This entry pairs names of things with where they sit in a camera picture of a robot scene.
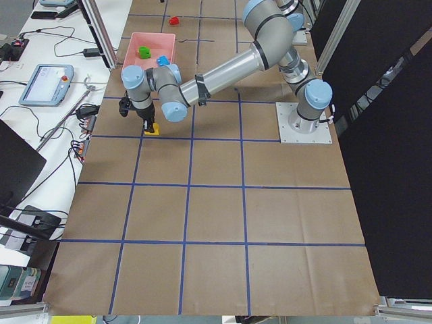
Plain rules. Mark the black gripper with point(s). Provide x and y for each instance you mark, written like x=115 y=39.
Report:
x=146 y=113

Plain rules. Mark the yellow toy block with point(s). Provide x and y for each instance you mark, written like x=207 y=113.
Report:
x=153 y=130

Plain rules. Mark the blue toy block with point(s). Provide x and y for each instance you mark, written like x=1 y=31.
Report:
x=163 y=60

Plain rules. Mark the green toy block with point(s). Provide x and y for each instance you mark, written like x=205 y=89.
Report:
x=144 y=52

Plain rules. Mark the red toy block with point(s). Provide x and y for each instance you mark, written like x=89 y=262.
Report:
x=174 y=21

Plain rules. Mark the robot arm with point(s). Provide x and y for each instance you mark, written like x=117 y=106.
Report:
x=272 y=25

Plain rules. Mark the pink plastic box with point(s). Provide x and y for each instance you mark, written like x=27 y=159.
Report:
x=159 y=43

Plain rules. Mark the black power adapter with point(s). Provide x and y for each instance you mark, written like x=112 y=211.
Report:
x=91 y=52

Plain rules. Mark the teach pendant tablet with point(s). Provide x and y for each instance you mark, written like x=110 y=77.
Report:
x=48 y=85

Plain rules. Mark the black monitor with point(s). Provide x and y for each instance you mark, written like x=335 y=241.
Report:
x=20 y=167

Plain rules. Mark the aluminium frame post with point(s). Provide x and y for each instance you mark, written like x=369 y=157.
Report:
x=99 y=32

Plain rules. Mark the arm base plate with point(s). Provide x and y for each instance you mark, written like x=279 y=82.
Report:
x=295 y=130
x=300 y=38

